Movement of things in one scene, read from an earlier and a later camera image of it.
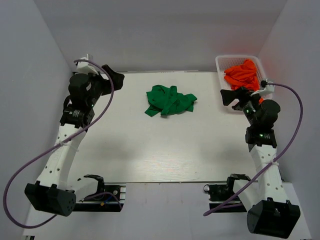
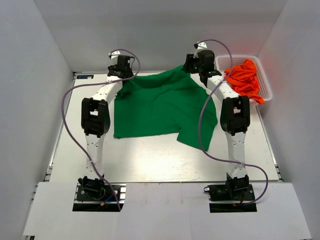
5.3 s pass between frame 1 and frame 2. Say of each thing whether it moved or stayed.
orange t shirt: stayed
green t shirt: moved
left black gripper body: moved
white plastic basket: stayed
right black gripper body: moved
